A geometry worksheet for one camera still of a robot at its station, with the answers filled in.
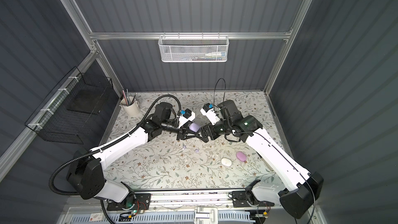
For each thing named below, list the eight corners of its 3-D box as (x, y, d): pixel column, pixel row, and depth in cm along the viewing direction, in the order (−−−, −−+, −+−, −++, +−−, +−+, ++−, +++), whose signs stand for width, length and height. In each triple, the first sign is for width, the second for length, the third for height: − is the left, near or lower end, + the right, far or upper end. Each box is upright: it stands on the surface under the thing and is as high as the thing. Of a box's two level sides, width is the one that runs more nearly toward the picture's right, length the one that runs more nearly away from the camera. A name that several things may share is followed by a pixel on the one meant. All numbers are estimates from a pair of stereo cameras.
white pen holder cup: (125, 117, 108) (118, 106, 99) (128, 107, 114) (122, 96, 105) (139, 117, 108) (133, 106, 99) (142, 107, 114) (137, 96, 105)
